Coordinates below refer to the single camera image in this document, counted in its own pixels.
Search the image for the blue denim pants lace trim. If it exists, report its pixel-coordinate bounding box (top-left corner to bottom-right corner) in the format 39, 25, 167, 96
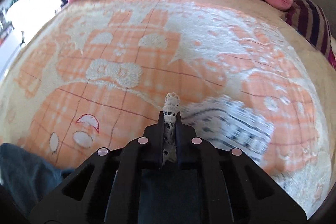
1, 93, 274, 217

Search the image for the orange cream patterned bed blanket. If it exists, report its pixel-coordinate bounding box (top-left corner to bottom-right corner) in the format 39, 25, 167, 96
1, 0, 335, 216

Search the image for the purple striped pillow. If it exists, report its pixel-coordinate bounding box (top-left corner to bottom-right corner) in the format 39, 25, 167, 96
282, 0, 335, 69

